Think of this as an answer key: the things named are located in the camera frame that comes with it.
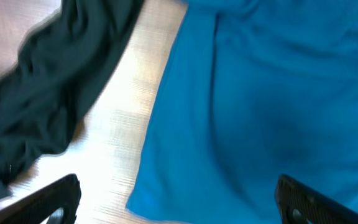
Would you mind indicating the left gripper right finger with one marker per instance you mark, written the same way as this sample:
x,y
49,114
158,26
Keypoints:
x,y
299,204

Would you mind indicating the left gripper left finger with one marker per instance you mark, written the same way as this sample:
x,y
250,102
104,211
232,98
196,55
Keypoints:
x,y
55,203

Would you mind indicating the blue t-shirt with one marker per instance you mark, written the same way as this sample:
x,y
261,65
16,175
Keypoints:
x,y
252,90

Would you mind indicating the black t-shirt with logo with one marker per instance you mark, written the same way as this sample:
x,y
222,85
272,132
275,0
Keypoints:
x,y
61,69

